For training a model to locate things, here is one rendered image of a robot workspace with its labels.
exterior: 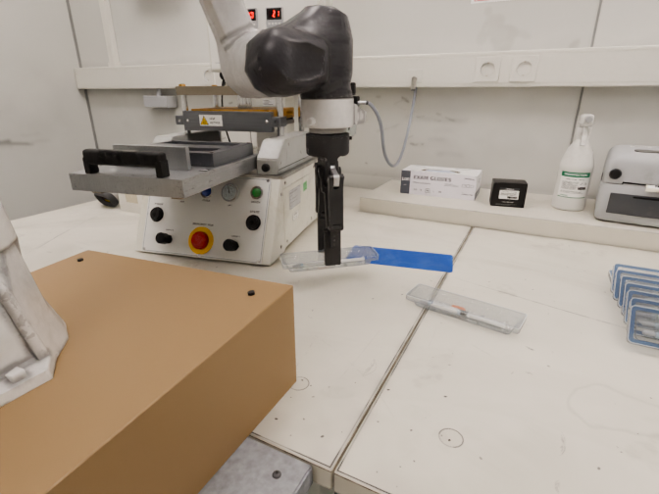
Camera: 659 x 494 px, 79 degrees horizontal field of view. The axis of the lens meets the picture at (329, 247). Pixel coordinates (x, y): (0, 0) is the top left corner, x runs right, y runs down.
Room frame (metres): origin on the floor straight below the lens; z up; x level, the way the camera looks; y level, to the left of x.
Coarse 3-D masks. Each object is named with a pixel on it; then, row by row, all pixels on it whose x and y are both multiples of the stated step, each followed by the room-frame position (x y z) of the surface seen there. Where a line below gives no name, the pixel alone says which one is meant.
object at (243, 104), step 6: (240, 102) 1.07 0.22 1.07; (246, 102) 1.07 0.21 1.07; (204, 108) 1.07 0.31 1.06; (210, 108) 1.07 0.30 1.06; (216, 108) 1.07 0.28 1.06; (222, 108) 1.07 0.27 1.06; (228, 108) 1.07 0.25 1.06; (234, 108) 1.07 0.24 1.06; (240, 108) 1.07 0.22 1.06; (246, 108) 1.07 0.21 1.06; (252, 108) 1.07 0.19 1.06; (258, 108) 1.07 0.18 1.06; (264, 108) 1.07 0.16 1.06; (270, 108) 1.07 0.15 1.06; (276, 108) 1.07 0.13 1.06; (288, 108) 1.10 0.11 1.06; (276, 114) 1.02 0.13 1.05; (288, 114) 1.09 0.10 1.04; (288, 120) 1.10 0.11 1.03
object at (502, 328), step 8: (408, 296) 0.61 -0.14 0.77; (416, 304) 0.61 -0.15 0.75; (424, 304) 0.59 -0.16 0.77; (432, 304) 0.59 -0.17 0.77; (440, 312) 0.59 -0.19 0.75; (448, 312) 0.57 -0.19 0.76; (456, 312) 0.56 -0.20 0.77; (464, 320) 0.56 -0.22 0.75; (472, 320) 0.55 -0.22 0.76; (480, 320) 0.54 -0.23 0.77; (488, 328) 0.54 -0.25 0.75; (496, 328) 0.53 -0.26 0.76; (504, 328) 0.52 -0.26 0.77; (512, 328) 0.51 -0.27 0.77; (520, 328) 0.51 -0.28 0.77
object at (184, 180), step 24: (120, 144) 0.73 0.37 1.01; (120, 168) 0.72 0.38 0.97; (144, 168) 0.72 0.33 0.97; (192, 168) 0.72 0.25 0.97; (216, 168) 0.72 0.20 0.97; (240, 168) 0.81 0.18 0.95; (96, 192) 0.69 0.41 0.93; (120, 192) 0.65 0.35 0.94; (144, 192) 0.64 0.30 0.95; (168, 192) 0.63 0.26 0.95; (192, 192) 0.64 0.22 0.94
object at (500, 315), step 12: (420, 288) 0.64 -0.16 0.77; (432, 288) 0.64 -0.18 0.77; (432, 300) 0.60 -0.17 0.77; (444, 300) 0.60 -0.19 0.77; (456, 300) 0.60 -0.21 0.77; (468, 300) 0.60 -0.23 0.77; (468, 312) 0.56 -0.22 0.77; (480, 312) 0.56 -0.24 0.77; (492, 312) 0.56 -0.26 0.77; (504, 312) 0.56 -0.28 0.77; (516, 312) 0.56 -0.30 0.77; (516, 324) 0.52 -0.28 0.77
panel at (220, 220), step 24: (216, 192) 0.88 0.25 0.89; (240, 192) 0.86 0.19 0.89; (264, 192) 0.85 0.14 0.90; (168, 216) 0.88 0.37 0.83; (192, 216) 0.87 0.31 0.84; (216, 216) 0.85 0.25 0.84; (240, 216) 0.84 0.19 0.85; (264, 216) 0.83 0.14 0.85; (144, 240) 0.87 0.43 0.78; (216, 240) 0.83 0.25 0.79; (240, 240) 0.81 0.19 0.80; (264, 240) 0.80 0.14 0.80
